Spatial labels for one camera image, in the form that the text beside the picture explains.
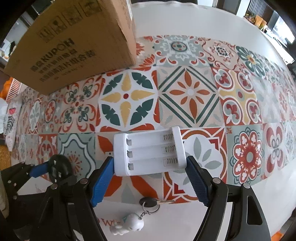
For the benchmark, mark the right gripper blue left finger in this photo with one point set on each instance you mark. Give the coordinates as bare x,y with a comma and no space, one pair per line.
100,180

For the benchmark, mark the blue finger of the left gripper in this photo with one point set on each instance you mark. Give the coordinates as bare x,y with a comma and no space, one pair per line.
39,170

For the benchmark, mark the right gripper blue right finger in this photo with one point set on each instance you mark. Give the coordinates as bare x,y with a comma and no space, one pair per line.
199,179

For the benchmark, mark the white battery charger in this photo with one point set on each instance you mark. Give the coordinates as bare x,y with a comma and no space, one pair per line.
148,152

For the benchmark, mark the white robot figurine keychain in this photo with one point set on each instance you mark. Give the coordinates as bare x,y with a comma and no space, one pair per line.
134,222

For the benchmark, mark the patterned tile table runner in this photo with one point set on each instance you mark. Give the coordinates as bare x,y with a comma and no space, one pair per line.
235,109

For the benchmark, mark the white fruit basket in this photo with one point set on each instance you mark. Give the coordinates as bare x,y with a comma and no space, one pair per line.
11,89

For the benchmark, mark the brown cardboard box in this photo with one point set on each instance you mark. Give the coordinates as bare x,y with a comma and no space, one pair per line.
74,40

